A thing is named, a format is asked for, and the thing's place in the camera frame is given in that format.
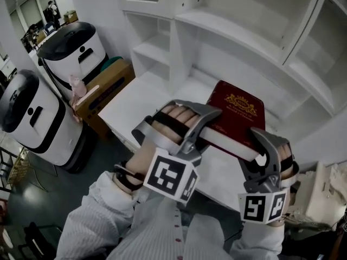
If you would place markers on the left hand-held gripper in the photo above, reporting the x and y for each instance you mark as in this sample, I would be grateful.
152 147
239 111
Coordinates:
168 172

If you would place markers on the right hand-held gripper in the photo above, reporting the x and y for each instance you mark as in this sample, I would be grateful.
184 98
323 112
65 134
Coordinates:
260 207

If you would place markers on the dark red hardcover book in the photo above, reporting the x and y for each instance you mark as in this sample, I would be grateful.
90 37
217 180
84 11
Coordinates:
238 118

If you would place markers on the person's left forearm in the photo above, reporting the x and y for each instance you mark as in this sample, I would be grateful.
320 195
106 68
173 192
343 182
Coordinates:
108 199

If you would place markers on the person's right forearm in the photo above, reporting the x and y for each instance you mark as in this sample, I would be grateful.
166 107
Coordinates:
257 242

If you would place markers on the white desk with shelf hutch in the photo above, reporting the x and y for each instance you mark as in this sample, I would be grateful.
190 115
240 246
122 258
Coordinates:
135 104

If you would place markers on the person's right hand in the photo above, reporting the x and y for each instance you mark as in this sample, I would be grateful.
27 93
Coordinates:
287 158

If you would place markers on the person's left hand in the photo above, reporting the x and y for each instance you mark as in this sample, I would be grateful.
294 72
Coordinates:
176 118

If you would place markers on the white ornate dressing table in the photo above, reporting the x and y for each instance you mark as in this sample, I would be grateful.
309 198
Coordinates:
320 196

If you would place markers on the brown cardboard box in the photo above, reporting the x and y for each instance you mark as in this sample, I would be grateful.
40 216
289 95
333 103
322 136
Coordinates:
111 88

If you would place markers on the person's white striped shirt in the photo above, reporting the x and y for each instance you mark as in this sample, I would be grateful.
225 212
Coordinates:
168 231

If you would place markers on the dark green round object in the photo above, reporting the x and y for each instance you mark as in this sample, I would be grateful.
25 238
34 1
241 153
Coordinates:
111 62

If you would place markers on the pink flat stick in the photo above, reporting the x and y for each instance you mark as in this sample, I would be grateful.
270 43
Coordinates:
88 95

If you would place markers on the pink fabric bundle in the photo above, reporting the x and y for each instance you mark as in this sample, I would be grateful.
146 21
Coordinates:
77 88

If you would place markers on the white black service robot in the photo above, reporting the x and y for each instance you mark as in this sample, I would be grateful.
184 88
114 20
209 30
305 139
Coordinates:
40 123
81 45

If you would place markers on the small cardboard box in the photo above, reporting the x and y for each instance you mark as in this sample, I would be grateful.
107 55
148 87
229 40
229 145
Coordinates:
70 17

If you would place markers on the black chair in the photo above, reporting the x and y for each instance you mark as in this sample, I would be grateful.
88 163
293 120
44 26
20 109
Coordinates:
35 240

